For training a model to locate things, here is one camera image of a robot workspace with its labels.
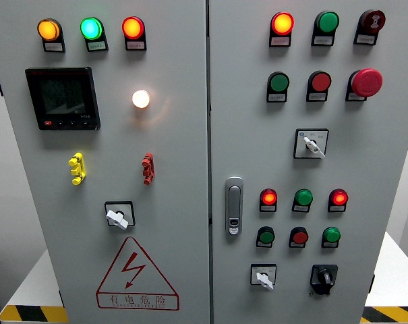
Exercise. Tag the red warning triangle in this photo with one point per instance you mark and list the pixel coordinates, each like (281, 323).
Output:
(133, 268)

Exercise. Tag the small green push button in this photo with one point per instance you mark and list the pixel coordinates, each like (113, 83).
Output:
(266, 237)

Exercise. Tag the small label plate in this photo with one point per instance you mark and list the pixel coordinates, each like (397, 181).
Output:
(295, 245)
(329, 245)
(353, 97)
(336, 208)
(96, 46)
(267, 208)
(54, 47)
(135, 45)
(316, 96)
(365, 39)
(280, 41)
(322, 40)
(300, 209)
(276, 97)
(262, 245)

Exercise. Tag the silver door lock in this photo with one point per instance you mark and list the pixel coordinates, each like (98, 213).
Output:
(234, 202)

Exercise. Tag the large red push button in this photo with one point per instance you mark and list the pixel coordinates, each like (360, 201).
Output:
(320, 81)

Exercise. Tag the small green lamp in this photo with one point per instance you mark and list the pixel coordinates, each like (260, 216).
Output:
(332, 235)
(304, 197)

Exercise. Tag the small red push button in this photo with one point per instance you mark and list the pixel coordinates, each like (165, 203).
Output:
(300, 237)

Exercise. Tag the small red lamp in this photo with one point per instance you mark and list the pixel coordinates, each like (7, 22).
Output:
(269, 197)
(339, 197)

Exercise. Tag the large green push button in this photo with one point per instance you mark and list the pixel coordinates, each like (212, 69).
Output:
(279, 82)

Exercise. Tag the large yellow lamp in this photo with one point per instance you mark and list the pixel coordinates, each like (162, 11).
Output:
(48, 29)

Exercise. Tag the large red stop button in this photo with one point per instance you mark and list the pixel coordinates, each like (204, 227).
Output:
(367, 82)

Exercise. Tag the dark red buzzer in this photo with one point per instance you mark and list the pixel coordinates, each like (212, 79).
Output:
(374, 20)

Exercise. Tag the white lamp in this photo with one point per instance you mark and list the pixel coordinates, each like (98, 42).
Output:
(141, 99)

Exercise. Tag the black display meter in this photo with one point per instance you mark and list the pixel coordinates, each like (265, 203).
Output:
(62, 98)

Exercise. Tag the large green lamp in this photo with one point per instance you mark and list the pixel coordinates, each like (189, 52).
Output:
(90, 28)
(327, 22)

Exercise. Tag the large red lamp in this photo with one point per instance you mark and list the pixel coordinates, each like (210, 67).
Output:
(133, 27)
(282, 23)

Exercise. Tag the pale grey cabinet door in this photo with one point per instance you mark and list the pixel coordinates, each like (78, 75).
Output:
(257, 152)
(176, 162)

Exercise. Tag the black knob turn switch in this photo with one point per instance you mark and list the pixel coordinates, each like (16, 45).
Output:
(324, 277)

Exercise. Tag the black yellow striped tape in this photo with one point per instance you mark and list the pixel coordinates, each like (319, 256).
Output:
(31, 314)
(392, 314)

